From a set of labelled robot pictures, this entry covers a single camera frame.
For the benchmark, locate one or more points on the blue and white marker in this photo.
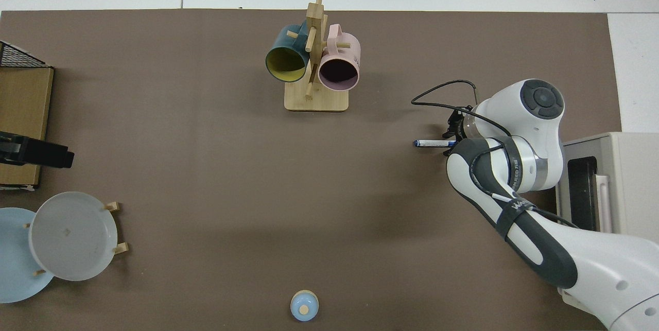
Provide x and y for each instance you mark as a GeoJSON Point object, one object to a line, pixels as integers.
{"type": "Point", "coordinates": [430, 143]}

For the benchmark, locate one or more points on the grey plate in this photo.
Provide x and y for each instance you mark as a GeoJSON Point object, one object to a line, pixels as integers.
{"type": "Point", "coordinates": [72, 236]}

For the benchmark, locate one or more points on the light blue plate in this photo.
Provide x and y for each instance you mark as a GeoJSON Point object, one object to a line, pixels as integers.
{"type": "Point", "coordinates": [13, 259]}

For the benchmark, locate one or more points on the wooden plate rack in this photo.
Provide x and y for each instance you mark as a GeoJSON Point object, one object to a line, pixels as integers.
{"type": "Point", "coordinates": [121, 248]}

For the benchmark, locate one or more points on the pink mug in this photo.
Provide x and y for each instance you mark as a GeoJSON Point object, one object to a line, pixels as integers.
{"type": "Point", "coordinates": [346, 50]}

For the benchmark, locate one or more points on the wooden cup stand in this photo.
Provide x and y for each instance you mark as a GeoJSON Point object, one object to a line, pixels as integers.
{"type": "Point", "coordinates": [315, 100]}

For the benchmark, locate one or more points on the brown table cloth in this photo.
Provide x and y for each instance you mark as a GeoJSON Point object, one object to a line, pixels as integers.
{"type": "Point", "coordinates": [216, 166]}

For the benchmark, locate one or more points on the pale toaster oven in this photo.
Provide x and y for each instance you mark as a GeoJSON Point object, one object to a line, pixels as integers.
{"type": "Point", "coordinates": [630, 181]}

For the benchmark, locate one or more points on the teal mug yellow inside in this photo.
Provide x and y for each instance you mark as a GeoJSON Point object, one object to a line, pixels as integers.
{"type": "Point", "coordinates": [282, 45]}

